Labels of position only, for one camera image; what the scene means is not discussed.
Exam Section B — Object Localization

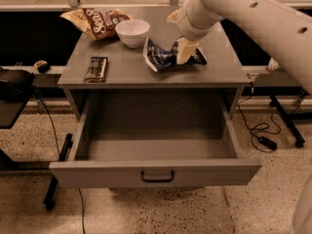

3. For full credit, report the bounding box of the brown and yellow chip bag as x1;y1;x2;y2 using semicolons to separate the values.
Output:
60;9;132;40

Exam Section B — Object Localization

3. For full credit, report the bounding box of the black drawer handle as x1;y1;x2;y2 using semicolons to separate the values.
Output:
140;171;175;183

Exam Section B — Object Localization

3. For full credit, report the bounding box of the dark snack bar wrapper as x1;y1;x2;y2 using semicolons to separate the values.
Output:
84;57;108;83

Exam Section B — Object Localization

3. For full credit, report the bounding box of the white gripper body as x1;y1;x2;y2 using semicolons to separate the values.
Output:
177;0;223;41

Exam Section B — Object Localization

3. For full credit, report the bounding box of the blue Kettle chip bag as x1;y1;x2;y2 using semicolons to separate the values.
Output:
143;37;207;72

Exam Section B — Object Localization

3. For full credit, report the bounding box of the black object on side table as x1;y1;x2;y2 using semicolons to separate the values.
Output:
0;68;35;101

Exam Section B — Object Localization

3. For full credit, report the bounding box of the black rolling leg right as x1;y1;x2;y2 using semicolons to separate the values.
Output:
269;95;305;148

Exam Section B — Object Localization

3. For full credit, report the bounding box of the black side table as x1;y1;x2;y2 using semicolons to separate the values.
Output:
0;85;50;173

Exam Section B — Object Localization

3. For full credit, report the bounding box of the small black and yellow device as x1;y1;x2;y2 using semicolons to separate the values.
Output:
34;60;51;73

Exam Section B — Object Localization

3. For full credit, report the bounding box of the clear plastic bottle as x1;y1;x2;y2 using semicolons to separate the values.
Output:
266;58;280;73

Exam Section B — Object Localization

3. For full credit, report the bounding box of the black power adapter with cable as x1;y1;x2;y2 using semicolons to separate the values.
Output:
237;82;282;153

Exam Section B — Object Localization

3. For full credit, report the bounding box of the black stand leg with caster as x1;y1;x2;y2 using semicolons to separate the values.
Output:
44;134;73;212

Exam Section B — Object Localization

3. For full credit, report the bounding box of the grey cabinet with counter top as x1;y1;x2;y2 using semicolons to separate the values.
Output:
57;5;252;122

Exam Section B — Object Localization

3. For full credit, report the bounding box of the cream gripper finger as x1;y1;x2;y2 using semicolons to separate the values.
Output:
167;10;178;24
176;37;199;64

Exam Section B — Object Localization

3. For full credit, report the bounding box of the black floor cable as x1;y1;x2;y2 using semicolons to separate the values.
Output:
33;90;87;234

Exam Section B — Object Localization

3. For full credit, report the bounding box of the white bowl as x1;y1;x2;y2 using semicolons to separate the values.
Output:
115;19;150;48

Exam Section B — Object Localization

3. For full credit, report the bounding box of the open grey top drawer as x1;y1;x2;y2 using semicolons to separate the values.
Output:
58;92;261;188

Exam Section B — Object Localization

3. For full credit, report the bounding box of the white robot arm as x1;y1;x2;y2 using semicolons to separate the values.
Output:
168;0;312;93

